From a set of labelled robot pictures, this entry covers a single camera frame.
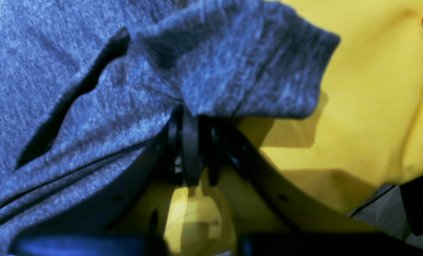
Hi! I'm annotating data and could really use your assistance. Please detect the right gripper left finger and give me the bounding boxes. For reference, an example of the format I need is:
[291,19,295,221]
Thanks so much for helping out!
[7,105,183,256]

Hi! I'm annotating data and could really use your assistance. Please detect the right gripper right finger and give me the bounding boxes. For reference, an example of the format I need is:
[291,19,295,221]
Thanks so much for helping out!
[183,107,423,256]

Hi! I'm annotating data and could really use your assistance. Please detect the grey long-sleeve T-shirt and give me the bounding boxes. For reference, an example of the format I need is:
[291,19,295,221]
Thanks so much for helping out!
[0,0,340,256]

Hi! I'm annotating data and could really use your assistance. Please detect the yellow table cloth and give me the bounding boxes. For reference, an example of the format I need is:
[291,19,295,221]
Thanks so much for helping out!
[119,0,423,256]

